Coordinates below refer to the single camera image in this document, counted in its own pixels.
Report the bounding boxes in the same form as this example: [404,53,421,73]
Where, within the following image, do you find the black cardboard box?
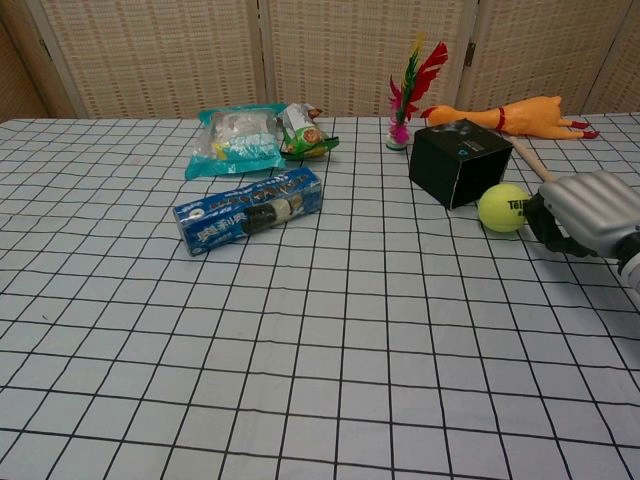
[408,118,516,210]

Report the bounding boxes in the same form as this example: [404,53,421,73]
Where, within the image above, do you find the colourful feather shuttlecock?
[385,32,449,151]

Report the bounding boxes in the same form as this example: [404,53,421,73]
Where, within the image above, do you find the green snack bag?
[277,102,341,161]

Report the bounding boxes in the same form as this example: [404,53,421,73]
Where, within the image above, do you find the teal clear snack bag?
[184,102,288,181]

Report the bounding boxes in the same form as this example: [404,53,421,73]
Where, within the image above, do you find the checked white tablecloth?
[0,115,640,480]

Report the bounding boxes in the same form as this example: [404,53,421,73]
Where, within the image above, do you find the yellow rubber chicken toy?
[420,95,601,140]

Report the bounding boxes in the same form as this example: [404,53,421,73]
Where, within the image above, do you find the yellow tennis ball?
[477,183,530,234]

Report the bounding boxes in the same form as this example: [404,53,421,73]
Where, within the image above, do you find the wooden rolling pin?
[509,136,556,183]

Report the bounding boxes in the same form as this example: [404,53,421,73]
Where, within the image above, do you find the woven folding screen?
[0,0,640,121]

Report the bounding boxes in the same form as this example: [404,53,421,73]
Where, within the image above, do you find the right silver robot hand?
[522,169,640,260]

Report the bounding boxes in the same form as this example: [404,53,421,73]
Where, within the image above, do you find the blue cookie package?
[172,166,324,258]

